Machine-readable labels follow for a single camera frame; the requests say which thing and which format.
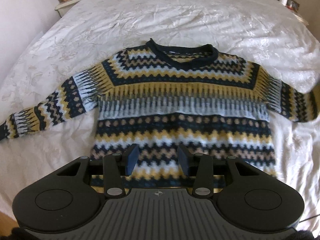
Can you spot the right bedside photo frame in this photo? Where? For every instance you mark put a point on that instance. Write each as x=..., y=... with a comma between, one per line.
x=292, y=5

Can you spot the right bedside table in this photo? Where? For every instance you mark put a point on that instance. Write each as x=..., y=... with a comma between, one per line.
x=300, y=18

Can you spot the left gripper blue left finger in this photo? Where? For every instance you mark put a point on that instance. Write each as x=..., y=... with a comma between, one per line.
x=116, y=166

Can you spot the left white bedside table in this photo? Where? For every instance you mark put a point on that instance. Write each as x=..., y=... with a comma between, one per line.
x=64, y=7

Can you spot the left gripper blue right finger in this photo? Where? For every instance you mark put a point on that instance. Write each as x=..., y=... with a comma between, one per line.
x=199, y=166

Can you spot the patterned navy yellow knit sweater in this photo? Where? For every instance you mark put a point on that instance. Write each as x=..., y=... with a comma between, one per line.
x=161, y=97

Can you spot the white bed duvet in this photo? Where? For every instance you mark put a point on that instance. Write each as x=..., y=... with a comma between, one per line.
x=262, y=31

